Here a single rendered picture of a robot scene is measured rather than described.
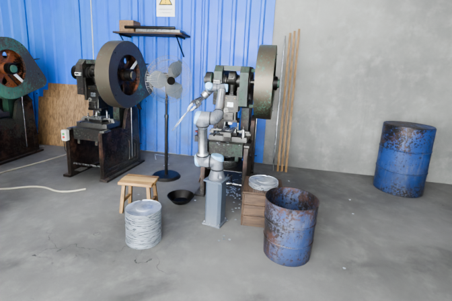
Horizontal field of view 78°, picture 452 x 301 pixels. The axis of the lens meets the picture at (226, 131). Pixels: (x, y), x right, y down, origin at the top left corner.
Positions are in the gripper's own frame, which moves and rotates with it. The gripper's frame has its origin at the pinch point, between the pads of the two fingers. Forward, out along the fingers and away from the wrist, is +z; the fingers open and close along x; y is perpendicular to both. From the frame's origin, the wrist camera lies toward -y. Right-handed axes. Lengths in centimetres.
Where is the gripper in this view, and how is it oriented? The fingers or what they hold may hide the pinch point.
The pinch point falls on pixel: (188, 109)
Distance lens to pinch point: 281.4
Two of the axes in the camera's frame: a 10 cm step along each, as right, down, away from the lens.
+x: 6.5, 6.9, 3.2
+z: -7.2, 7.0, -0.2
